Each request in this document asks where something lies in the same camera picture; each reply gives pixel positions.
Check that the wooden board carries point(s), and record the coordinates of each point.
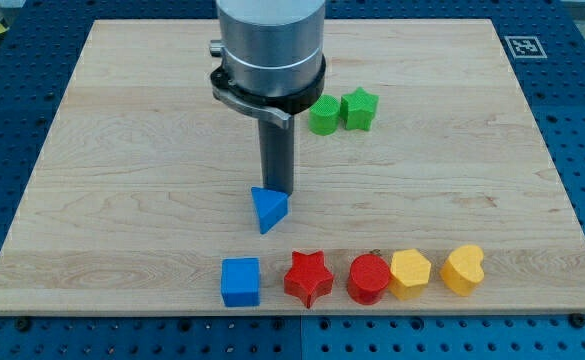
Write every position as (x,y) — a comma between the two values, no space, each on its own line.
(142,186)

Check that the green star block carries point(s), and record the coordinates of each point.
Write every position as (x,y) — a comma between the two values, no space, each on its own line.
(358,109)

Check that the red cylinder block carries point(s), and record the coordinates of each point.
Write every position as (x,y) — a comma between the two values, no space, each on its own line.
(368,278)

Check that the yellow heart block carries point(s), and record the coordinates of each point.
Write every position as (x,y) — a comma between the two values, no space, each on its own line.
(462,271)

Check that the white fiducial marker tag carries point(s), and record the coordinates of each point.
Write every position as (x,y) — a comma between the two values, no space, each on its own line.
(525,47)

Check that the green cylinder block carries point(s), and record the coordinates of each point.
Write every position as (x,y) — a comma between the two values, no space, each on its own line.
(324,115)

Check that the blue cube block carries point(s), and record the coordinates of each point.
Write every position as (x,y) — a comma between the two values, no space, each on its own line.
(240,282)

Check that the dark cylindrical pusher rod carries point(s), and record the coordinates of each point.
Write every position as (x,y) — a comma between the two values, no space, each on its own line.
(277,156)

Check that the black flange with metal clamp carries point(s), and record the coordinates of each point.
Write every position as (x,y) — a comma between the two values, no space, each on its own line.
(277,111)

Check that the red star block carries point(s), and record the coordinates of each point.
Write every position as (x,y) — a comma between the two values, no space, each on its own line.
(308,277)

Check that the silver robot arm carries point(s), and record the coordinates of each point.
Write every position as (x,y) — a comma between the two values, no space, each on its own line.
(272,68)

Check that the blue triangle block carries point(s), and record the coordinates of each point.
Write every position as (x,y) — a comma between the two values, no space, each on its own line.
(270,206)

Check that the yellow hexagon block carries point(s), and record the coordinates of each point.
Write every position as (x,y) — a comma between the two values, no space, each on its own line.
(410,274)

